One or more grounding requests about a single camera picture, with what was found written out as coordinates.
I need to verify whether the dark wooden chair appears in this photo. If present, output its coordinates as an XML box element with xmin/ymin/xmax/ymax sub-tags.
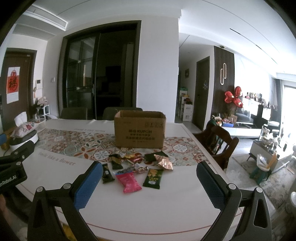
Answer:
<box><xmin>193</xmin><ymin>120</ymin><xmax>239</xmax><ymax>170</ymax></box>

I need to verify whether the dark upholstered chair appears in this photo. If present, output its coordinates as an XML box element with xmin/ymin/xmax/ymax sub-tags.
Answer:
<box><xmin>102</xmin><ymin>107</ymin><xmax>142</xmax><ymax>121</ymax></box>
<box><xmin>60</xmin><ymin>107</ymin><xmax>87</xmax><ymax>120</ymax></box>

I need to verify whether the green kids stool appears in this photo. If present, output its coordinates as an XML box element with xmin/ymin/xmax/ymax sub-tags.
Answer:
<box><xmin>249</xmin><ymin>154</ymin><xmax>275</xmax><ymax>185</ymax></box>

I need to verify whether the red gold candy packet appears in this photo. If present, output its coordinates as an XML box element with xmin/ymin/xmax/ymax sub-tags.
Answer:
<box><xmin>124</xmin><ymin>153</ymin><xmax>144</xmax><ymax>164</ymax></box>

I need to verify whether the dark brown snack packet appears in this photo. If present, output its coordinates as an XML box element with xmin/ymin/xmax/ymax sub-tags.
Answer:
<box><xmin>109</xmin><ymin>154</ymin><xmax>123</xmax><ymax>170</ymax></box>

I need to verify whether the dark upholstered chair left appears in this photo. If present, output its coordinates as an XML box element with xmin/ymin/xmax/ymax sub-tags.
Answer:
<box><xmin>60</xmin><ymin>107</ymin><xmax>87</xmax><ymax>120</ymax></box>

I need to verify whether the floral tissue box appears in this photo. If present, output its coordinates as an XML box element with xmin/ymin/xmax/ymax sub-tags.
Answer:
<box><xmin>11</xmin><ymin>111</ymin><xmax>37</xmax><ymax>138</ymax></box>

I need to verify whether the gold clip wall decoration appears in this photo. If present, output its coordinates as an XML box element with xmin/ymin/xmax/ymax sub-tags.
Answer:
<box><xmin>220</xmin><ymin>63</ymin><xmax>227</xmax><ymax>85</ymax></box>

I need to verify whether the white round appliance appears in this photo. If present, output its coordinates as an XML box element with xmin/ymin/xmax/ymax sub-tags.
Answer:
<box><xmin>9</xmin><ymin>130</ymin><xmax>38</xmax><ymax>146</ymax></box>

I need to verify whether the white low tv cabinet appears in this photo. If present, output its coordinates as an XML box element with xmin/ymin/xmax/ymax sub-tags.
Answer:
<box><xmin>222</xmin><ymin>126</ymin><xmax>261</xmax><ymax>138</ymax></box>

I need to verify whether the red fu door poster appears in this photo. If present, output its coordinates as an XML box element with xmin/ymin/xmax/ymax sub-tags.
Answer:
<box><xmin>6</xmin><ymin>67</ymin><xmax>20</xmax><ymax>104</ymax></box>

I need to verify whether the dark green snack packet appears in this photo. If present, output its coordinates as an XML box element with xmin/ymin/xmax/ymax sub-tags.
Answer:
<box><xmin>144</xmin><ymin>151</ymin><xmax>168</xmax><ymax>166</ymax></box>

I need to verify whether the black snack bar packet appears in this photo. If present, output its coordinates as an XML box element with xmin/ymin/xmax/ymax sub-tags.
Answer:
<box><xmin>102</xmin><ymin>163</ymin><xmax>115</xmax><ymax>184</ymax></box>

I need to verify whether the rose gold foil packet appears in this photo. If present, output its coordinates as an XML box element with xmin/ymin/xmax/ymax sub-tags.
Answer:
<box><xmin>154</xmin><ymin>154</ymin><xmax>173</xmax><ymax>171</ymax></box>

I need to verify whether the brown cardboard box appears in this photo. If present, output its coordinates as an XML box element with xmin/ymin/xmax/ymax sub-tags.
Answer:
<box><xmin>114</xmin><ymin>110</ymin><xmax>166</xmax><ymax>149</ymax></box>

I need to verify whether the dark hallway door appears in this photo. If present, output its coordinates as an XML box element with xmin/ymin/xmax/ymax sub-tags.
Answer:
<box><xmin>192</xmin><ymin>56</ymin><xmax>210</xmax><ymax>130</ymax></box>

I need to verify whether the dark upholstered chair middle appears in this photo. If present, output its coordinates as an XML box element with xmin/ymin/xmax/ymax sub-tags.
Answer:
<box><xmin>102</xmin><ymin>107</ymin><xmax>142</xmax><ymax>121</ymax></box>

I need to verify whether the white coffee table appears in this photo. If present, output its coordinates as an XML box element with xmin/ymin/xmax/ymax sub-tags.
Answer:
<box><xmin>247</xmin><ymin>139</ymin><xmax>293</xmax><ymax>174</ymax></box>

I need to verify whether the red bow balloon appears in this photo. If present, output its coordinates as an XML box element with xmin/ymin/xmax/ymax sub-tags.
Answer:
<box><xmin>224</xmin><ymin>86</ymin><xmax>243</xmax><ymax>108</ymax></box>

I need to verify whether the white storage boxes stack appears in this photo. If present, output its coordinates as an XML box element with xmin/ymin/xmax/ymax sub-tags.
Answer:
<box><xmin>177</xmin><ymin>87</ymin><xmax>193</xmax><ymax>122</ymax></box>

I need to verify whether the white small shelf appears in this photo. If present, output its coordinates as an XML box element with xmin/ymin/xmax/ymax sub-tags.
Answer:
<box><xmin>39</xmin><ymin>105</ymin><xmax>50</xmax><ymax>116</ymax></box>

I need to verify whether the pink snack packet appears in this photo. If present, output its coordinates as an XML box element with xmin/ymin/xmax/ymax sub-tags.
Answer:
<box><xmin>116</xmin><ymin>172</ymin><xmax>142</xmax><ymax>193</ymax></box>

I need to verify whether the black glass sliding door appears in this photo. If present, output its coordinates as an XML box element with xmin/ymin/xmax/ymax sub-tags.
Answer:
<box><xmin>57</xmin><ymin>20</ymin><xmax>142</xmax><ymax>120</ymax></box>

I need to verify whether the silver candy wrapper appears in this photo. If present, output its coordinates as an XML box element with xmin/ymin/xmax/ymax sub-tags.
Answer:
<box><xmin>133</xmin><ymin>163</ymin><xmax>149</xmax><ymax>174</ymax></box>

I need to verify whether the brown entrance door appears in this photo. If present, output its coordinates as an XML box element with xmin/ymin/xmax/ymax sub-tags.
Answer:
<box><xmin>1</xmin><ymin>48</ymin><xmax>37</xmax><ymax>132</ymax></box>

